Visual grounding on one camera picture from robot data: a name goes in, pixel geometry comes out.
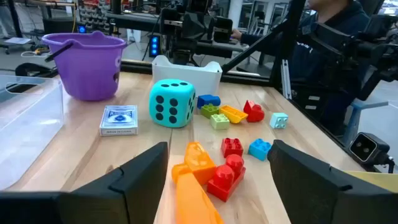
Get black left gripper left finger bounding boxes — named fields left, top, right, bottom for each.
left=58, top=141, right=169, bottom=224

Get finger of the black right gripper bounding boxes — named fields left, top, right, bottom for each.
left=160, top=7, right=183, bottom=35
left=213, top=16, right=234, bottom=44

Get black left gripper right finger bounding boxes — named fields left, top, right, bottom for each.
left=267, top=139, right=398, bottom=224

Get white plastic bin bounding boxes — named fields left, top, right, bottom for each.
left=151, top=55, right=223, bottom=98

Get blue toy brick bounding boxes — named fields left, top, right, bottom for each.
left=197, top=94, right=221, bottom=110

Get blue playing card box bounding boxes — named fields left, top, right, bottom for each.
left=99, top=105, right=139, bottom=137

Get teal foam dice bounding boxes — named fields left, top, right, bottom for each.
left=148, top=78, right=197, bottom=129

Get olive green toy brick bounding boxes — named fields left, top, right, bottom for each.
left=200, top=103, right=220, bottom=119

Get light blue numbered brick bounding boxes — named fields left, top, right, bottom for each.
left=248, top=138, right=273, bottom=162

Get yellow toy brick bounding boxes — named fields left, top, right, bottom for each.
left=218, top=105, right=249, bottom=124

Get light green toy brick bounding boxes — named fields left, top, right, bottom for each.
left=210, top=113, right=231, bottom=131

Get purple monster-face bucket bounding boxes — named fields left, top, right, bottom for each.
left=41, top=30, right=127, bottom=102

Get clear plastic container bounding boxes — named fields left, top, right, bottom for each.
left=0, top=74, right=65, bottom=191

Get black box with blue lights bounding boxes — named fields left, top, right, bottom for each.
left=149, top=35, right=161, bottom=58

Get orange flat foam shapes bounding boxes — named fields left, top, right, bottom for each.
left=175, top=172, right=225, bottom=224

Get orange rounded toy block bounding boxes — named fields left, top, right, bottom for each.
left=171, top=141, right=218, bottom=186

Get light blue stand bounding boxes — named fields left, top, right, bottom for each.
left=343, top=100, right=389, bottom=147

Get red heart-shaped toy brick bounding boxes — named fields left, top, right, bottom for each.
left=243, top=100, right=266, bottom=123

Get pale mint toy brick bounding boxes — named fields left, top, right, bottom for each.
left=269, top=112, right=289, bottom=130

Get red two-stud toy brick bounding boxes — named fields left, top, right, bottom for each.
left=206, top=154, right=247, bottom=203

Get small red toy brick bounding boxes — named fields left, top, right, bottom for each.
left=221, top=138, right=244, bottom=159

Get black table-level camera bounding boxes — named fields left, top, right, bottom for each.
left=348, top=132, right=396, bottom=174

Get black aluminium rig frame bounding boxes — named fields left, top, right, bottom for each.
left=119, top=0, right=379, bottom=174

